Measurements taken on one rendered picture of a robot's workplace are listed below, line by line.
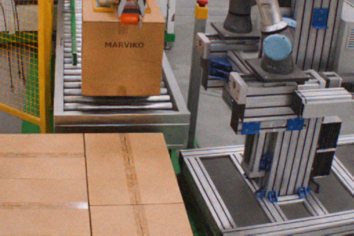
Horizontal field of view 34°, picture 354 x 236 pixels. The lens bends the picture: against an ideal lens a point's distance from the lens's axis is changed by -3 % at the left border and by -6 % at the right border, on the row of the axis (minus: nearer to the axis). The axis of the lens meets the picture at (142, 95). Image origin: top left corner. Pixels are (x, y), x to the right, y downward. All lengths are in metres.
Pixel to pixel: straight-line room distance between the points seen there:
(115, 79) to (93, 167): 0.51
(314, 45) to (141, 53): 0.85
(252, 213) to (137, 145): 0.70
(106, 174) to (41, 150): 0.36
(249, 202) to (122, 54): 1.02
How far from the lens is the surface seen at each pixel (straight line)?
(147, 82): 3.01
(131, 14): 2.50
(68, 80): 3.54
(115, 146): 2.87
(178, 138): 3.12
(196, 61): 3.56
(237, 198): 3.16
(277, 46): 2.38
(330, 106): 2.62
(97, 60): 2.94
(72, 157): 2.77
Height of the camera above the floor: 2.03
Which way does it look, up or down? 26 degrees down
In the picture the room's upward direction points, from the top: 3 degrees clockwise
